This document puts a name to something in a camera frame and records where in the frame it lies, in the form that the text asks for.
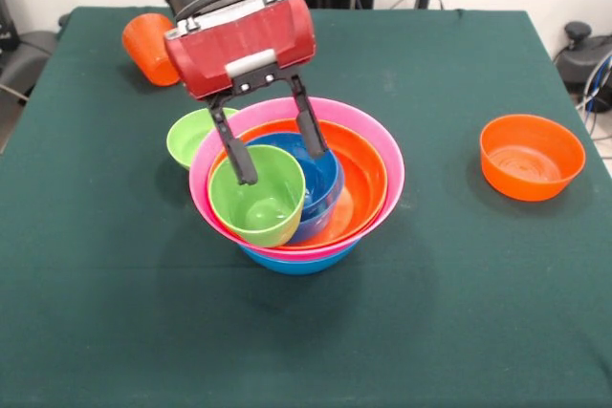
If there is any small green bowl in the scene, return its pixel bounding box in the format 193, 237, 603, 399
166, 107, 239, 171

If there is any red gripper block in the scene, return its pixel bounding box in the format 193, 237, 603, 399
164, 0, 330, 187

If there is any large orange bowl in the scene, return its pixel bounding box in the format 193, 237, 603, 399
206, 118, 388, 247

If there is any large blue bowl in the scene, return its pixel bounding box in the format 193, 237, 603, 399
238, 237, 363, 276

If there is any small orange bowl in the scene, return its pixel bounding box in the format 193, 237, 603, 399
479, 114, 587, 203

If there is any dark green tablecloth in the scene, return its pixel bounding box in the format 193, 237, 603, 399
0, 6, 612, 408

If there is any black equipment box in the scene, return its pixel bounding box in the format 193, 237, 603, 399
0, 0, 20, 54

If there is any small dark blue bowl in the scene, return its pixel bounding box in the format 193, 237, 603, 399
243, 132, 339, 218

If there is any tangled cable bundle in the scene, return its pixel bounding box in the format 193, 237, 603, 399
575, 54, 612, 141

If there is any green cup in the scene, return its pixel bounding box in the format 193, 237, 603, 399
208, 143, 307, 248

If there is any small light blue bowl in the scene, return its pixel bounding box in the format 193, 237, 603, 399
286, 159, 346, 245

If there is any large pink bowl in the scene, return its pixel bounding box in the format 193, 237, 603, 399
188, 97, 406, 262

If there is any orange cup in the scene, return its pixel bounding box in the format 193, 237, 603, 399
121, 12, 182, 88

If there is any grey wheeled base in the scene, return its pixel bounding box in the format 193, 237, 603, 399
0, 30, 61, 94
553, 20, 612, 97

